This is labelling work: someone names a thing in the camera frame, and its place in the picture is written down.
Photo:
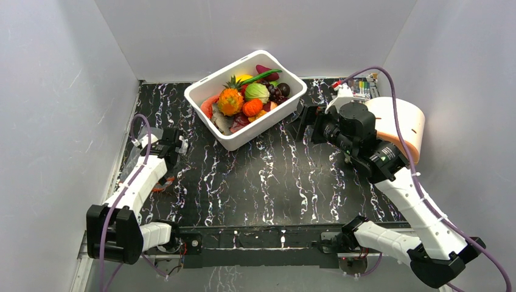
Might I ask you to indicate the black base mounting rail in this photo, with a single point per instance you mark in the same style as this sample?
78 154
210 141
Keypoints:
305 245

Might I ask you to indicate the green toy cabbage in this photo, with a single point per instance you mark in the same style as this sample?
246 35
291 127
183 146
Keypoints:
257 91

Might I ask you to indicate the white cylindrical drum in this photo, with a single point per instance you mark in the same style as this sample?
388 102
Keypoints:
411 122

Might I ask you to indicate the dark red toy meat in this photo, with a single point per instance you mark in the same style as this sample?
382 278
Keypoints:
240 121

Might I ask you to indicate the grey toy fish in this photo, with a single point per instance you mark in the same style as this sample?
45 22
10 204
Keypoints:
222 123

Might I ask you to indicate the red toy slice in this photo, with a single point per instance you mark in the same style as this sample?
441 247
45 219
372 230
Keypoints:
207 106

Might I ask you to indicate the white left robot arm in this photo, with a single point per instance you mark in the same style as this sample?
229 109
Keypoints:
137 189

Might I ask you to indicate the dark toy grapes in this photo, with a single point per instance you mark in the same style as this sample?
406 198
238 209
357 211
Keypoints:
276 94

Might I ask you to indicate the white plastic food bin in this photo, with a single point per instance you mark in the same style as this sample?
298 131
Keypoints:
271 113

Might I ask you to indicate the clear zip top bag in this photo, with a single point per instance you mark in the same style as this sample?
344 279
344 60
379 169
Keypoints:
165 180

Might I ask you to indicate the purple toy sweet potato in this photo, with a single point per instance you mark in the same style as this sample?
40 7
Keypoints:
260 69

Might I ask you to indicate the orange toy tangerine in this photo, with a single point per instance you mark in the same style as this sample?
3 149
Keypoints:
252 108

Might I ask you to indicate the box of markers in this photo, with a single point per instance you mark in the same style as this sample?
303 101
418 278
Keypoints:
364 88

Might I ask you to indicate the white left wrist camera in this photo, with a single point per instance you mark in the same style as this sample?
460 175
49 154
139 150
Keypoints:
140 144

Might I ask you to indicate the green toy chili pepper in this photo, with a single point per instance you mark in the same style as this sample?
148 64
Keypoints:
270 75

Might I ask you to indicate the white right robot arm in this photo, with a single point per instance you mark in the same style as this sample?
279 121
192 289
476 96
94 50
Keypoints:
436 253

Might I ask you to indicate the yellow toy lemon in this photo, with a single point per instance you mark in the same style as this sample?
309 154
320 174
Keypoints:
242 78

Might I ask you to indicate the orange toy pineapple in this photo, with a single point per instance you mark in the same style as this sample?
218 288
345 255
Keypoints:
230 100

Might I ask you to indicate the dark toy plum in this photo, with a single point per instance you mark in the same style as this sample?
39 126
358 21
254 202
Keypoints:
284 89

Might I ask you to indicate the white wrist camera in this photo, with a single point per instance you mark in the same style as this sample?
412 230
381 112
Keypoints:
140 144
344 95

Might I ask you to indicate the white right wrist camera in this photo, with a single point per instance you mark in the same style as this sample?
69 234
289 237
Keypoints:
344 95

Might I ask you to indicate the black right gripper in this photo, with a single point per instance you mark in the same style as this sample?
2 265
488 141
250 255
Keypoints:
317 125

